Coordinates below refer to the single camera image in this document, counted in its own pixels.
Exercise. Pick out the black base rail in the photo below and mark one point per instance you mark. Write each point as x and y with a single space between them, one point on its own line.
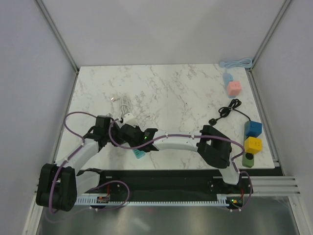
169 185

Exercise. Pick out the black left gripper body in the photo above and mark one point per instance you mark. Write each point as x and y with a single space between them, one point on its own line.
107 134

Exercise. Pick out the white charger plug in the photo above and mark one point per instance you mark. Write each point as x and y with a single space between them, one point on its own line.
129 119

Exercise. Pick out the yellow cube socket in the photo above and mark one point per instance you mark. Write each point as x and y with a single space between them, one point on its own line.
253 145

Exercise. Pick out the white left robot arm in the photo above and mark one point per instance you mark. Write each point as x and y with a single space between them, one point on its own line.
60 183

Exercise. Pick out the green power strip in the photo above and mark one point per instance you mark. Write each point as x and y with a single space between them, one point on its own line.
247 158

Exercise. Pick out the light blue power strip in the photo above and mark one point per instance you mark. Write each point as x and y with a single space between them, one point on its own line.
227 77

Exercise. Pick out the pink cube socket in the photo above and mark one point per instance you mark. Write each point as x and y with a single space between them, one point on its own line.
234 88

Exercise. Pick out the white cable duct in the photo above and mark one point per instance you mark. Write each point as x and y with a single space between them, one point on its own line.
89 199

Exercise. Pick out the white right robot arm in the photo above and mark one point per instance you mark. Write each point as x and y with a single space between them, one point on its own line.
212 145

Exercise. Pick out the blue cube socket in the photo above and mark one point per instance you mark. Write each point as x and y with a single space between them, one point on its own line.
253 129

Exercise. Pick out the teal power strip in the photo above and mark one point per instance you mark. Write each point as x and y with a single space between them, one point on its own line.
138 153

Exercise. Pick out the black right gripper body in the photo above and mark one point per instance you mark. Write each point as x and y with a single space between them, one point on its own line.
136 128

